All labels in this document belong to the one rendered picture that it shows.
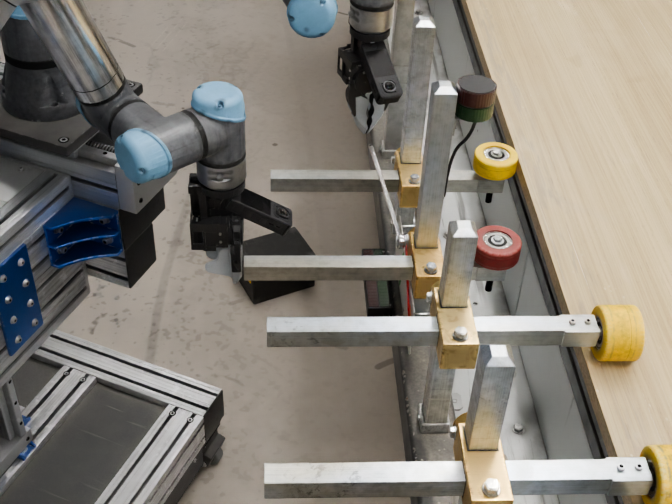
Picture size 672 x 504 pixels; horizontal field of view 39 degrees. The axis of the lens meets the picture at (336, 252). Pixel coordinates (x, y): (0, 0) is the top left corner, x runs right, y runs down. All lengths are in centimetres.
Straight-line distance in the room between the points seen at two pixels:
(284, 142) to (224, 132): 204
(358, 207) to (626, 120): 134
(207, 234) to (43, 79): 36
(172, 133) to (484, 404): 57
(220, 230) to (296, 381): 111
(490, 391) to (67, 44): 71
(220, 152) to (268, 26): 280
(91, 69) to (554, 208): 80
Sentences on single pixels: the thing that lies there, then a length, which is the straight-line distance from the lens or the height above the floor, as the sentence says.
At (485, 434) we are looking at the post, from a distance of 117.
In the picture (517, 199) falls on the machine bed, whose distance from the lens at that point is 183.
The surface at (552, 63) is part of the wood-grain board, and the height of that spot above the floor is 90.
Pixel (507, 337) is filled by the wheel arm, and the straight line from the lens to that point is 136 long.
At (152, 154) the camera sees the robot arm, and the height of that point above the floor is 114.
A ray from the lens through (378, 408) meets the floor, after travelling 250.
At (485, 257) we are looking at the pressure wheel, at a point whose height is 90.
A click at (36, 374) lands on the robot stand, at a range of 235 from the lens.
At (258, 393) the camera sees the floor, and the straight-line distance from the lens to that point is 252.
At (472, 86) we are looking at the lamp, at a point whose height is 117.
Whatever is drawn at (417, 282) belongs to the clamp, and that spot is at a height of 86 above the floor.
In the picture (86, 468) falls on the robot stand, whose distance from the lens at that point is 215.
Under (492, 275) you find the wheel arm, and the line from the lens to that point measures 161.
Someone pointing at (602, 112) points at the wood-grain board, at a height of 90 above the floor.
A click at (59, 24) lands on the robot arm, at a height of 130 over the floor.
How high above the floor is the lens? 189
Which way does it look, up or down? 40 degrees down
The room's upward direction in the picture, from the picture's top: 3 degrees clockwise
